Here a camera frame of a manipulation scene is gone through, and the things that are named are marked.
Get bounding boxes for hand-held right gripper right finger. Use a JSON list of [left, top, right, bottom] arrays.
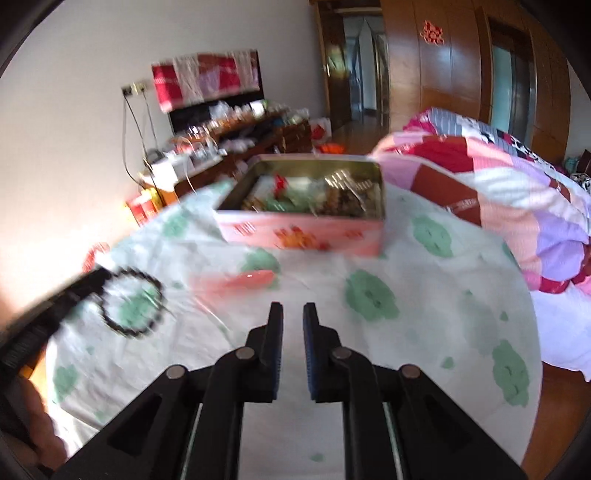
[[302, 302, 529, 480]]

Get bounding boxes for patchwork television cover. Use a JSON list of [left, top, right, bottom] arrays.
[[151, 48, 260, 114]]

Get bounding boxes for person's left hand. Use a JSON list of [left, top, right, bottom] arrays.
[[16, 381, 68, 469]]

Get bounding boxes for wooden television cabinet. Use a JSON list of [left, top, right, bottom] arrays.
[[173, 108, 315, 195]]

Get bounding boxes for white bed sheet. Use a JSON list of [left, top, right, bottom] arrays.
[[529, 286, 591, 384]]

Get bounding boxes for green jewelry piece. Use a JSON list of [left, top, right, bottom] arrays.
[[265, 191, 317, 214]]

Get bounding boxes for pile of plastic packets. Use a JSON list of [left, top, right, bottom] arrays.
[[173, 99, 310, 160]]

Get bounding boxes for pink tin box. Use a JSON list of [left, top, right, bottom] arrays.
[[213, 154, 386, 259]]

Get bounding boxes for patchwork quilt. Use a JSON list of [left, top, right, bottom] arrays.
[[369, 107, 591, 296]]

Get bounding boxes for hanging cables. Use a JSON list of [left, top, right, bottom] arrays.
[[121, 95, 158, 185]]

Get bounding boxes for red white bag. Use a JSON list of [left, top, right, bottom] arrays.
[[310, 117, 332, 144]]

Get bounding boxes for wooden door frame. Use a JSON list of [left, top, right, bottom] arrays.
[[309, 0, 391, 134]]

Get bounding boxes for red paper decoration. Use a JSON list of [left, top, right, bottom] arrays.
[[419, 21, 445, 46]]

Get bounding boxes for white green printed cloth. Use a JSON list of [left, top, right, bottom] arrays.
[[44, 178, 543, 480]]

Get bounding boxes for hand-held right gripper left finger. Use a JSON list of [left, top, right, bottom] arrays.
[[51, 301, 284, 480]]

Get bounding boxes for black bead bracelet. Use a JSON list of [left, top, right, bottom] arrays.
[[98, 267, 165, 341]]

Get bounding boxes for pink bangle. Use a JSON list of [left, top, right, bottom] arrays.
[[191, 270, 278, 297]]

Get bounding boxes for brown bead bracelet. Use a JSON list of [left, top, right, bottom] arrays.
[[318, 193, 368, 217]]

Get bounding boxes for white box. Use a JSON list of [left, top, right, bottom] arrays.
[[150, 154, 190, 184]]

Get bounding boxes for wooden wardrobe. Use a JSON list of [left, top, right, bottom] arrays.
[[381, 0, 573, 162]]

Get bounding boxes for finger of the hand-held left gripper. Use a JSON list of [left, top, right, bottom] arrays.
[[44, 268, 114, 325]]

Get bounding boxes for black television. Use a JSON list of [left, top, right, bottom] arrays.
[[167, 90, 266, 136]]

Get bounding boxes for red box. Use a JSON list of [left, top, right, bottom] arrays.
[[126, 189, 167, 227]]

